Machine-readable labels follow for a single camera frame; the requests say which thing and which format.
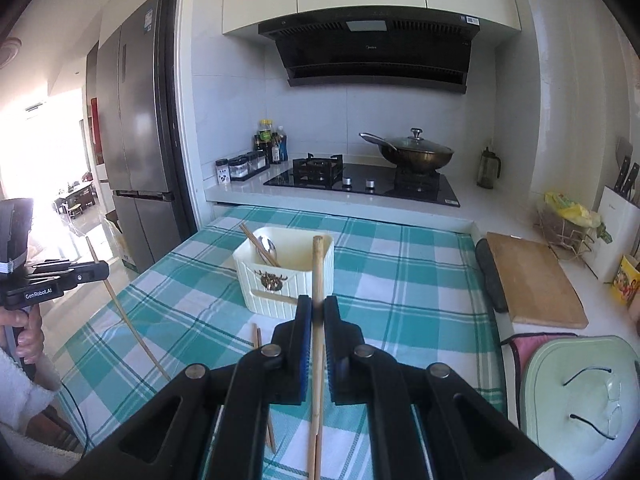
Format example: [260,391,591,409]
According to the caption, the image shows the black gas cooktop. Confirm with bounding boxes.
[263,154,461,208]

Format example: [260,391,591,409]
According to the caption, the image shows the grey refrigerator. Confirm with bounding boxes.
[95,0,183,273]

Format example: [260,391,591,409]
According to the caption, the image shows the person's left hand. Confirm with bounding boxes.
[0,305,45,366]

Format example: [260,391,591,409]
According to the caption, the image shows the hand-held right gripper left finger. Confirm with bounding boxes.
[62,295,315,480]

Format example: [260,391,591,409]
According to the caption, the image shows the black rolled mat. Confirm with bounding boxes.
[474,238,510,314]

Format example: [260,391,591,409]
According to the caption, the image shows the black eyeglasses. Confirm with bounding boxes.
[562,366,627,442]

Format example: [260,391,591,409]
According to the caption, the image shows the yellow printed cup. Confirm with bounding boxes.
[612,254,640,307]

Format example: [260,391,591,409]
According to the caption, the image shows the wooden cutting board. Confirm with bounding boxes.
[486,232,589,330]

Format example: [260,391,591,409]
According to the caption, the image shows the glass oil pot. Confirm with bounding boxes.
[477,146,502,190]

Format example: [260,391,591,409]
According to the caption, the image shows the white knife block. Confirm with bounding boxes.
[582,185,640,283]

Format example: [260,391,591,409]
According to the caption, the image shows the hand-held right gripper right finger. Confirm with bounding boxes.
[324,295,573,480]

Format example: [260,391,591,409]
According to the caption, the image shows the wooden furniture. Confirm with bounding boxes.
[52,182,97,219]

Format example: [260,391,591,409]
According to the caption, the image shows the glass wok lid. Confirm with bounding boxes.
[382,128,453,156]

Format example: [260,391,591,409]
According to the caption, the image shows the metal spoon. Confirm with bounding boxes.
[252,238,279,263]

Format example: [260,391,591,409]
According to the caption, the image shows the black handled knives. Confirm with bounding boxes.
[612,137,640,199]

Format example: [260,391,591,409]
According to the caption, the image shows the person's left forearm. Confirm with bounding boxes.
[0,345,63,477]

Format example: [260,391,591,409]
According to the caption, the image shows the wire basket rack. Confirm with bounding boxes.
[535,205,609,262]

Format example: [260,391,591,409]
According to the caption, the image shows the teal checked tablecloth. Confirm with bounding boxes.
[52,205,506,480]

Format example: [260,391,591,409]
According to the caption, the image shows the yellow cap sauce bottle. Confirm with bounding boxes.
[257,119,275,162]

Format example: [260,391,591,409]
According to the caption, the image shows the black cable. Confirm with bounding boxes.
[59,382,91,456]

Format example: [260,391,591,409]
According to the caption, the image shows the red hanging item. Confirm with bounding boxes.
[90,97,105,166]

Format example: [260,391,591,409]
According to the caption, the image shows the spice jars and bottles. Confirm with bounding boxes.
[227,150,271,182]

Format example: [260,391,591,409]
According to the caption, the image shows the dark wok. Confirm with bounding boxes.
[359,132,456,175]

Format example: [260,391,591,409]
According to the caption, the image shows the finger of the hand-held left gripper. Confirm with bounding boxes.
[29,258,98,276]
[47,261,110,287]

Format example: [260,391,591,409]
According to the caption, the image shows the cream plastic utensil box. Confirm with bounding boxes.
[232,226,335,318]

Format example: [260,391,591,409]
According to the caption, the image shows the green plastic lid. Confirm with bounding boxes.
[520,335,640,480]

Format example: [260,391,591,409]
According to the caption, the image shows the yellow plastic bag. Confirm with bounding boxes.
[544,191,604,229]

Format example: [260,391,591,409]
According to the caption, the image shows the cardboard box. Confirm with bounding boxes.
[102,212,139,272]

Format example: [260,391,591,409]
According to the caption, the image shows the pink cloth pad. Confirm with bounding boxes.
[500,332,551,432]

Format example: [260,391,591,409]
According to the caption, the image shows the black range hood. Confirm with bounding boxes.
[258,16,480,95]

